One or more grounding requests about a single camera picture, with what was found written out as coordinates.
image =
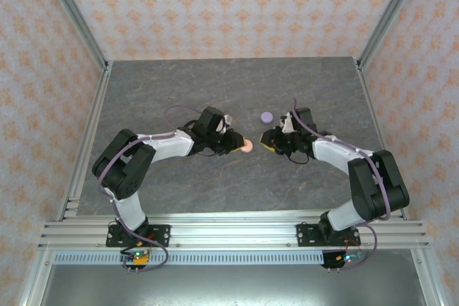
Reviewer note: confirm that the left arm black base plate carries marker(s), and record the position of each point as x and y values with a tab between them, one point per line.
161	234

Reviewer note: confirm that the aluminium table side rail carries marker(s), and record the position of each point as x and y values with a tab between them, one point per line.
376	123
95	116

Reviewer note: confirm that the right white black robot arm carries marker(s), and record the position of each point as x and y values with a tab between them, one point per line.
380	184

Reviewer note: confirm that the purple round earbud case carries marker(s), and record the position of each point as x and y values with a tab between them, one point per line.
266	117

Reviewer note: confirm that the aluminium mounting rail beam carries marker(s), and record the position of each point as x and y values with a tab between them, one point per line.
233	230

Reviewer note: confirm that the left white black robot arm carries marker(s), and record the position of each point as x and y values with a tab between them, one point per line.
129	209

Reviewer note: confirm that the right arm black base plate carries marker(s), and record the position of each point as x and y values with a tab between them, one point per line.
305	236

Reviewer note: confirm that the grey metal sheet panel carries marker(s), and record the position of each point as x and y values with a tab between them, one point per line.
229	284

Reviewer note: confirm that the aluminium frame post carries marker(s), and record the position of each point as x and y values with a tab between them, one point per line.
391	8
71	8

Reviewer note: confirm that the aluminium frame leg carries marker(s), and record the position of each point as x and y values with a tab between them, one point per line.
37	277
428	281

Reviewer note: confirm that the pink round earbud case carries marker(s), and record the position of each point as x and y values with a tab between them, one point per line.
248	147

